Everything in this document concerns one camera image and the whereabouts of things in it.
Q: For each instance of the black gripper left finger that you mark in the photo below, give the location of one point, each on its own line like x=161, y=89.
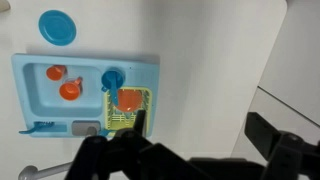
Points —
x=110, y=156

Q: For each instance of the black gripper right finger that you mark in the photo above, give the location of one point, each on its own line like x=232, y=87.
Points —
x=283, y=150

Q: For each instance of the blue toy brush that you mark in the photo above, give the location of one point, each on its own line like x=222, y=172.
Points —
x=38, y=126

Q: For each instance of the light blue toy sink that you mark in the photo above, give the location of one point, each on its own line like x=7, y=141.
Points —
x=133, y=71

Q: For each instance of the orange toy plate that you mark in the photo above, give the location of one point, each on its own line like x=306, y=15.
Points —
x=129, y=100

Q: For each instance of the grey toy faucet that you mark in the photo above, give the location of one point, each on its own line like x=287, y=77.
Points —
x=46, y=170

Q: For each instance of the yellow dish rack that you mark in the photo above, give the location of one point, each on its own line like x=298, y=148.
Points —
x=146, y=100

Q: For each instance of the blue toy plate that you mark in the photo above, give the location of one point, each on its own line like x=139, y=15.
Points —
x=57, y=27

